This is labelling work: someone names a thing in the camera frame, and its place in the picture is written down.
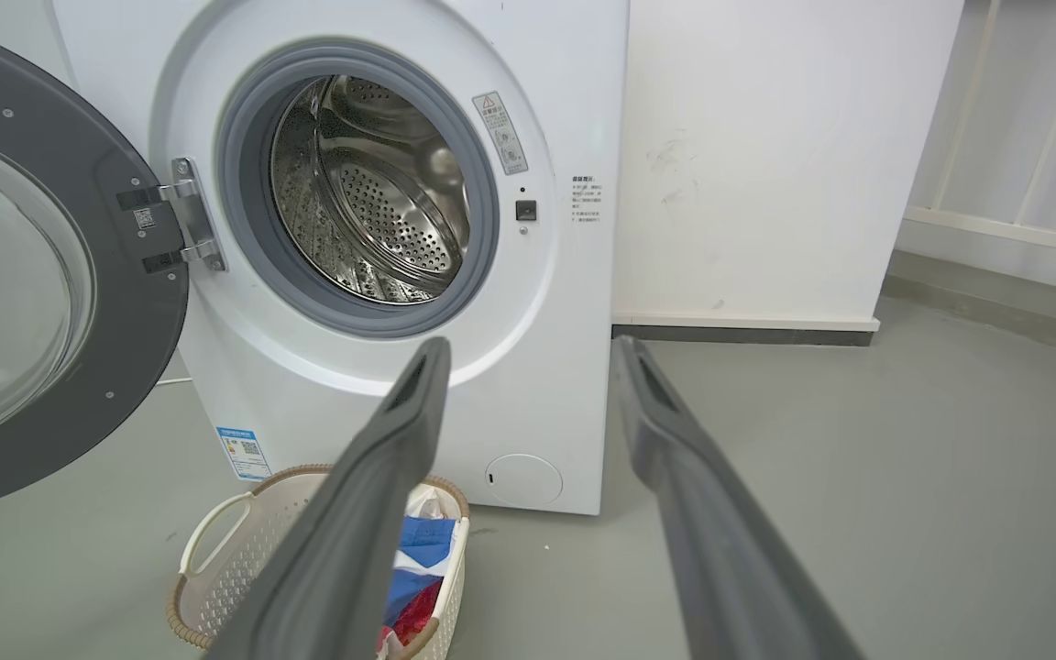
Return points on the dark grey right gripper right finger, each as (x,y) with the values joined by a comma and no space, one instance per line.
(720,550)

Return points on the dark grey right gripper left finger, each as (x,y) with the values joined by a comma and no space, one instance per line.
(354,532)

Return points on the round black glass washer door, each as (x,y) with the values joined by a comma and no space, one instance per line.
(129,302)

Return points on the white front-load washing machine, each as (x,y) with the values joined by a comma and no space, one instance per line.
(537,385)

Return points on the metal door hinge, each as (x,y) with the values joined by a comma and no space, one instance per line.
(198,215)

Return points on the black door latch socket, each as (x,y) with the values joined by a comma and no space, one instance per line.
(526,210)

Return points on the blue white striped garment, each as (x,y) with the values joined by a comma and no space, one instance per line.
(423,545)

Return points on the cream plastic laundry basket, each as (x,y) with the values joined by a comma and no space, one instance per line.
(235,568)

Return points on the blue energy label sticker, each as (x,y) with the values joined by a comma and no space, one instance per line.
(244,454)

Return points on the round white filter cover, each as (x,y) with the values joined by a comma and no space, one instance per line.
(523,478)

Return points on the stainless steel washer drum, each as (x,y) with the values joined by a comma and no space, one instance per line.
(381,220)

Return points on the small text sticker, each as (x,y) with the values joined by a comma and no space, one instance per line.
(587,200)

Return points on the white metal railing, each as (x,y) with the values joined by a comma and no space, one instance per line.
(995,229)

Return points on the grey warning sticker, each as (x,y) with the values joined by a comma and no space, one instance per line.
(502,133)

